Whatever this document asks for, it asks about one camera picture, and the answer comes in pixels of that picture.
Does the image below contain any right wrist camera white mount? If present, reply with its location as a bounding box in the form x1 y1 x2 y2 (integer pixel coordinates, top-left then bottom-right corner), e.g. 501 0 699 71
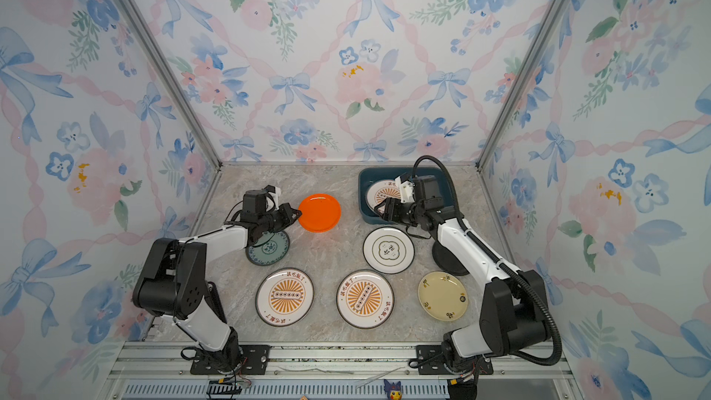
395 177 415 204

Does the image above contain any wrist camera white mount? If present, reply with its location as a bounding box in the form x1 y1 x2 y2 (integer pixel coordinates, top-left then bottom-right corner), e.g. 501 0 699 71
264 185 281 209
395 177 415 204

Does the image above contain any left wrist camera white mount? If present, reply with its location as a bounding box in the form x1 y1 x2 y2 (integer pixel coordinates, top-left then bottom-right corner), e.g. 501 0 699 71
264 185 281 209

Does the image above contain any orange sunburst plate top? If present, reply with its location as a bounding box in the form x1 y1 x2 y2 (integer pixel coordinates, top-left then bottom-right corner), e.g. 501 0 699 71
366 180 400 216

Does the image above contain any pale yellow plate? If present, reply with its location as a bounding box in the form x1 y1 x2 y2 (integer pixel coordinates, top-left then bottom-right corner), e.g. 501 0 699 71
418 271 470 322

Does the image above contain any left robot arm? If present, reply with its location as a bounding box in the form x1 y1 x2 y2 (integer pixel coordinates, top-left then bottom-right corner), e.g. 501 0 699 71
133 185 302 355

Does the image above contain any teal plastic bin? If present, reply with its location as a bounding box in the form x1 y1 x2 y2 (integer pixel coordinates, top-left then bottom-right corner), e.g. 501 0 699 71
357 166 453 225

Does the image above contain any black round plate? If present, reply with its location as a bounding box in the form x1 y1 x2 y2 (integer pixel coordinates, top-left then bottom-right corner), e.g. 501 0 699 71
431 242 470 276

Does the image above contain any small green patterned plate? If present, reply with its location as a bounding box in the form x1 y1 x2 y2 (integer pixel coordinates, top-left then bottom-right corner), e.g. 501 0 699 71
246 231 291 267

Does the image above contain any aluminium front rail frame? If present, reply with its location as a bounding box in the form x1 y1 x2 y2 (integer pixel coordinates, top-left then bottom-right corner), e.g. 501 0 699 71
99 343 583 399

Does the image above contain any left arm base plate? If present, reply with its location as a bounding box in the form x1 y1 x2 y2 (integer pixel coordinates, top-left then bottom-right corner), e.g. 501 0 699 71
181 344 271 375

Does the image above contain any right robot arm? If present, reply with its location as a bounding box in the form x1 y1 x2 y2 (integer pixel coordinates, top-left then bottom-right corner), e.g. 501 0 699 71
376 174 563 373

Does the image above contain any orange sunburst plate bottom centre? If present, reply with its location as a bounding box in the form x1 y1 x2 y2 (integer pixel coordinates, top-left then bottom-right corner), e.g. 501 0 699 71
336 270 395 330

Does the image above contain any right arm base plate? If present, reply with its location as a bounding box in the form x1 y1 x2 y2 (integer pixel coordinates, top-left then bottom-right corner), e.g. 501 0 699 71
407 344 474 378

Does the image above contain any orange sunburst plate bottom left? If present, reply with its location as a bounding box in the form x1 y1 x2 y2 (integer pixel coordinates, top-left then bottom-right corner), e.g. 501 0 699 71
256 268 315 328

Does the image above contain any orange plastic plate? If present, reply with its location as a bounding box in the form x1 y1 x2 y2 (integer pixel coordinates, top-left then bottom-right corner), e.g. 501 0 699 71
298 194 342 233

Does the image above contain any orange sunburst plate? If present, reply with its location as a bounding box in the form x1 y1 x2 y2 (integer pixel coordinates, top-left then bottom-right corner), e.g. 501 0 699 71
336 270 395 330
256 268 315 328
366 180 400 216

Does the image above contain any small blue toy figure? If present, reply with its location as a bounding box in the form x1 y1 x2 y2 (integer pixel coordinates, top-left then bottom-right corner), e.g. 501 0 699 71
383 380 403 400

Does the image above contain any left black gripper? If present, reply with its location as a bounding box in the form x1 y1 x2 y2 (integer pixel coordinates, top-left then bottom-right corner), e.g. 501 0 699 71
261 204 303 233

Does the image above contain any white flower-outline plate centre right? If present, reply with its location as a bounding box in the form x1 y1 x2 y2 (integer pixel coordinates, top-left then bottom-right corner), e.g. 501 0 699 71
363 227 416 274

